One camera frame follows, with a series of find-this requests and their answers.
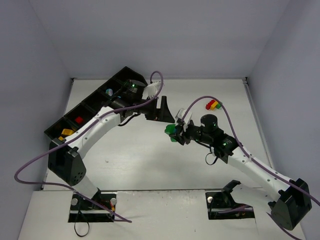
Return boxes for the purple cable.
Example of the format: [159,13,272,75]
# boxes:
[13,71,165,223]
[183,95,320,240]

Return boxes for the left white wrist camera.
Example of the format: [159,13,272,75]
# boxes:
[142,81,161,99]

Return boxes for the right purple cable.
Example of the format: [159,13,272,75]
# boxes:
[183,95,320,240]

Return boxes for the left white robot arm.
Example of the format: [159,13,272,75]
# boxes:
[46,78,174,201]

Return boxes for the green lego brick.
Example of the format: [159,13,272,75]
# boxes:
[164,124,177,143]

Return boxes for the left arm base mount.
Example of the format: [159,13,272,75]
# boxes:
[68,192,117,223]

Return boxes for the black sectioned sorting tray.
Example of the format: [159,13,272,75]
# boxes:
[44,66,147,140]

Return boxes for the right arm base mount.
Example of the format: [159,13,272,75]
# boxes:
[205,191,255,220]

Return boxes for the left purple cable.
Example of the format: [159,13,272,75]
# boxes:
[13,71,165,223]

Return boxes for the red yellow green lego stack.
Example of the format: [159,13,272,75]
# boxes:
[205,99,221,111]

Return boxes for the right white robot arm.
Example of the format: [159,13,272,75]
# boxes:
[170,108,312,231]

